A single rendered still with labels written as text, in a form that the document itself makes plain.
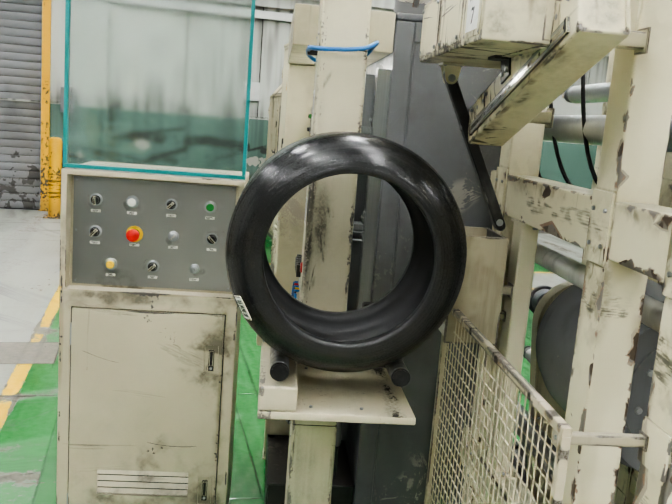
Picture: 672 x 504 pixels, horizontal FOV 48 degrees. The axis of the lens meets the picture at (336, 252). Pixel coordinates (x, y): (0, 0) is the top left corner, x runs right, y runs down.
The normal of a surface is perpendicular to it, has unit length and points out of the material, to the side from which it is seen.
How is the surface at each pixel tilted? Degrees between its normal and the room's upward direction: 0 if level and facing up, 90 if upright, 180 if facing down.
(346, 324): 80
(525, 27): 90
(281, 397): 90
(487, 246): 90
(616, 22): 72
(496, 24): 90
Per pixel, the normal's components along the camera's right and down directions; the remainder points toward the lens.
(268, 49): 0.22, 0.19
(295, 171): -0.02, 0.02
